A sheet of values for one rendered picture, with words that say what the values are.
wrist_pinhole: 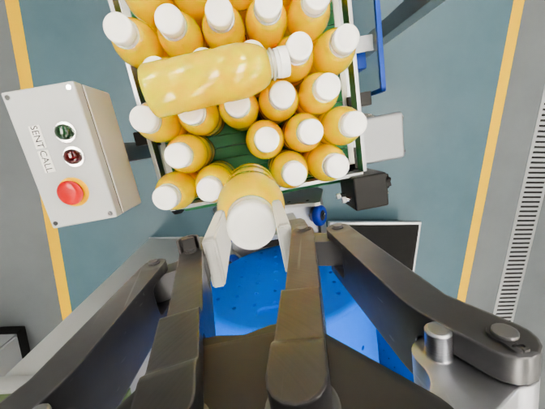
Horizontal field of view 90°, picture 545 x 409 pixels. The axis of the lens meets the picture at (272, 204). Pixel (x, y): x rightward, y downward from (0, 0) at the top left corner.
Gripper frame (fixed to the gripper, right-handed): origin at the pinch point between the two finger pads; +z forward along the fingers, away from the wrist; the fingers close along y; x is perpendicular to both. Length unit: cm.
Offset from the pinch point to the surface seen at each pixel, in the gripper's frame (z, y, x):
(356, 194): 34.0, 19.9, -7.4
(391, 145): 48, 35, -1
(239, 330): 13.3, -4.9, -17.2
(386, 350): 71, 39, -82
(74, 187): 23.2, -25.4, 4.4
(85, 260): 135, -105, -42
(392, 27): 48, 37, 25
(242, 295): 21.0, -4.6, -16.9
